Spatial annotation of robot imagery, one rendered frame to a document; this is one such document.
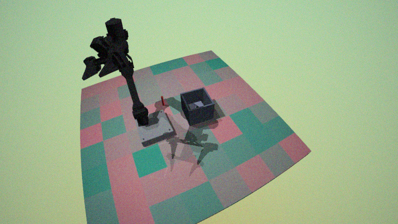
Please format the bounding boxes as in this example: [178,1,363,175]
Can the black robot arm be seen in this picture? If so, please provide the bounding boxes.
[90,17,149,127]

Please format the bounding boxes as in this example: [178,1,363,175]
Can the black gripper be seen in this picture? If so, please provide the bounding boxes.
[82,43,129,80]

